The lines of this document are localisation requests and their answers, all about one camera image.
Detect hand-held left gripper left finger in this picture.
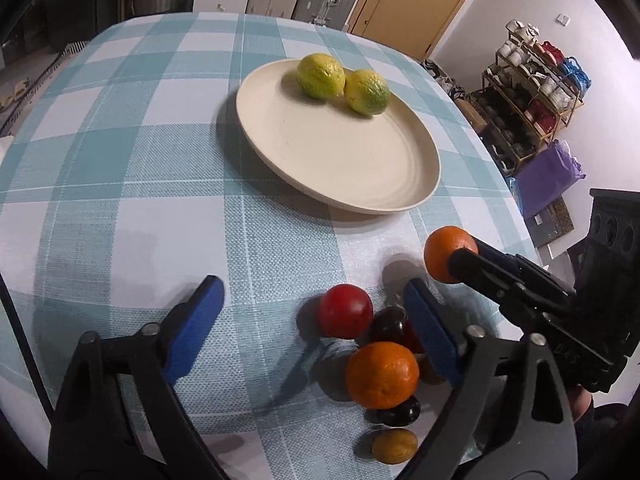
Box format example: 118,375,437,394
47,275,226,480

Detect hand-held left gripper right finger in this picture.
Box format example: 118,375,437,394
400,278,578,480

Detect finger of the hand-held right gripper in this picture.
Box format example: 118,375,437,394
446,249,546,321
469,236,577,306

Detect small red tomato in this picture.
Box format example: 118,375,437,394
405,319,427,356

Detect orange mandarin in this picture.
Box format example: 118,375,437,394
424,226,480,285
346,341,420,410

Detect dark purple plum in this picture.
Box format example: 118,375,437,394
367,396,422,427
368,306,411,348

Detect large red tomato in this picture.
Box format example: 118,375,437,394
317,284,373,339

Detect cream round plate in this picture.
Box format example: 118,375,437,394
236,59,442,216

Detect yellow-green citrus with green patch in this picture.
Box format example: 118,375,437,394
344,69,391,115

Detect large yellow-green citrus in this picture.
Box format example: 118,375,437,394
296,53,347,100

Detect person's right forearm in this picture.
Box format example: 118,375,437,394
570,387,640,461

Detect patterned flat box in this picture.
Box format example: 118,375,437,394
525,197,574,248

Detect blue plastic bag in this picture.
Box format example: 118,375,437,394
505,176,527,219

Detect purple plastic bag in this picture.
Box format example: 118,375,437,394
515,140,586,218

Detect teal checked tablecloth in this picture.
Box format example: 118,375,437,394
0,11,543,480

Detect brown cardboard box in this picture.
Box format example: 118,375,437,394
454,97,489,133

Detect metal shoe rack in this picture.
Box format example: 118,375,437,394
470,20,587,167

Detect pile of shoes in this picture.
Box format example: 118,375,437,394
422,59,468,102

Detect wooden door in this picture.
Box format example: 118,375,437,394
347,0,491,61

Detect black cable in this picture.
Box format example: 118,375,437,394
0,275,56,426

